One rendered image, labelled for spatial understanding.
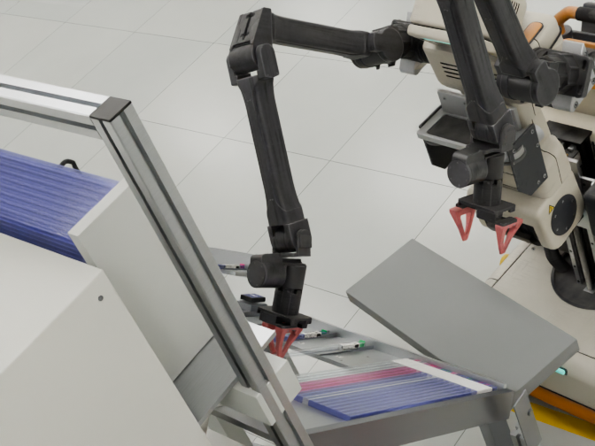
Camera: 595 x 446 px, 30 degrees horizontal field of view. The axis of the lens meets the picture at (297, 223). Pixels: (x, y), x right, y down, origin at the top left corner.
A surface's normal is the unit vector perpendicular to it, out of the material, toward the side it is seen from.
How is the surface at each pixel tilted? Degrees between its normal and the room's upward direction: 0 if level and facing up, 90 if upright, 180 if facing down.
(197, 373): 0
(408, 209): 0
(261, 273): 47
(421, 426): 90
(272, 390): 90
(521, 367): 0
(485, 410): 90
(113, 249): 90
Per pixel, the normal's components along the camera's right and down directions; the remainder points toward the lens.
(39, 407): 0.74, 0.20
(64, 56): -0.33, -0.72
